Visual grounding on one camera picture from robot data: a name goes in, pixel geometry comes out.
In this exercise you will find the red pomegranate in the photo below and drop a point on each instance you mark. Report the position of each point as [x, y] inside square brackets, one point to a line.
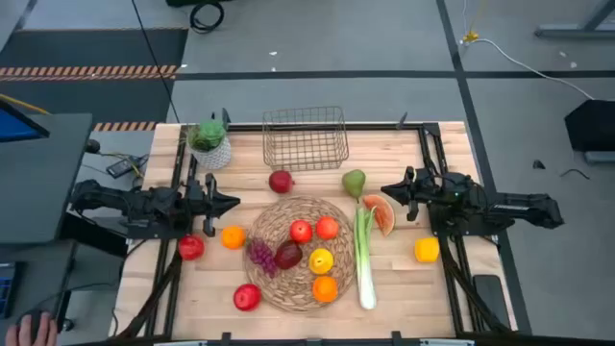
[281, 182]

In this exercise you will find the dark red plum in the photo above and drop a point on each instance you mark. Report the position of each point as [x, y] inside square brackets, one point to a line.
[288, 254]

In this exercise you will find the watermelon slice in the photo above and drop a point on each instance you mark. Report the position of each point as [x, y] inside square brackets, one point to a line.
[382, 215]

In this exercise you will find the orange mandarin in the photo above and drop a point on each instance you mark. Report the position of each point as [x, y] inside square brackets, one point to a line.
[325, 289]
[233, 237]

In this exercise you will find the black computer mouse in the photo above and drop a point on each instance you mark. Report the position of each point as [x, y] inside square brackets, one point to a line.
[33, 317]

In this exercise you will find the person's hand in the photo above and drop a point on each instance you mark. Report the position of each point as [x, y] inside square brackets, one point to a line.
[45, 331]

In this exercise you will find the small black floor scrap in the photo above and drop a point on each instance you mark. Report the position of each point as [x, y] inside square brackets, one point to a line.
[538, 165]

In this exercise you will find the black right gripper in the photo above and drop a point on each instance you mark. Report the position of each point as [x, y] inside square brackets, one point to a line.
[422, 192]

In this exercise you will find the grey desk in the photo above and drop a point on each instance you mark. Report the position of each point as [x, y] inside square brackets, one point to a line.
[43, 182]
[48, 274]

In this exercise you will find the yellow bell pepper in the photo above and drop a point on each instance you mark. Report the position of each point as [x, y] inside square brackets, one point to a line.
[426, 250]

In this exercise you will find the grey metal stand leg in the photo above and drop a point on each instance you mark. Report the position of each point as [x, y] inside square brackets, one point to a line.
[572, 32]

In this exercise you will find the grey lower desk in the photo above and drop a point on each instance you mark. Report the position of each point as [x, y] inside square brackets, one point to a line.
[48, 274]

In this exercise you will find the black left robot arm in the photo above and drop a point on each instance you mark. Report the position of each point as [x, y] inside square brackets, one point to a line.
[120, 202]

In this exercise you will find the succulent in white patterned pot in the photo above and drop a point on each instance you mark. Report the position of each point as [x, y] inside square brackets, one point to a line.
[211, 154]

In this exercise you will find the monitor with blue screen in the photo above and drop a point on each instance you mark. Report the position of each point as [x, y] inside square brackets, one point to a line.
[17, 127]

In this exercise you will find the yellow lemon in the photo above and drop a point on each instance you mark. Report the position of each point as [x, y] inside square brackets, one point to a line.
[321, 261]

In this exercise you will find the black keyboard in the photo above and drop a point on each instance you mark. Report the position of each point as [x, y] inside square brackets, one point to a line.
[6, 293]

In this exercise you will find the round woven placemat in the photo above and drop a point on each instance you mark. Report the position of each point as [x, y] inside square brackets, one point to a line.
[283, 288]

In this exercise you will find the black box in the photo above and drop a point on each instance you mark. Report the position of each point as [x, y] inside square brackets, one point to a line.
[593, 125]

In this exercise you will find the green white leek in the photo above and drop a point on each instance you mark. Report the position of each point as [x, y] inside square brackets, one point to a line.
[365, 269]

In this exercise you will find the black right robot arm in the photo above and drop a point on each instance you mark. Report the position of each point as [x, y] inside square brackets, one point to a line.
[523, 206]

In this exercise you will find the green pear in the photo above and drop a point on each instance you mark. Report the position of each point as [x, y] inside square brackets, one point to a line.
[354, 182]

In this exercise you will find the black round knob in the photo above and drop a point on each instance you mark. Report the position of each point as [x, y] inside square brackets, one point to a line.
[92, 145]

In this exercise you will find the purple grape bunch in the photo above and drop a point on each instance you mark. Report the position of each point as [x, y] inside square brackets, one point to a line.
[262, 257]

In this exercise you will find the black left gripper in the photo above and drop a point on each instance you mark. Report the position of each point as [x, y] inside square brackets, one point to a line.
[199, 202]

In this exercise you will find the black hazard-striped floor mat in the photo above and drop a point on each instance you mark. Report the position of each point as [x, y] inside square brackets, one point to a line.
[86, 48]

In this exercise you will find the black phone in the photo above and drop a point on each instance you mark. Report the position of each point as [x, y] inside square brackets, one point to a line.
[491, 300]

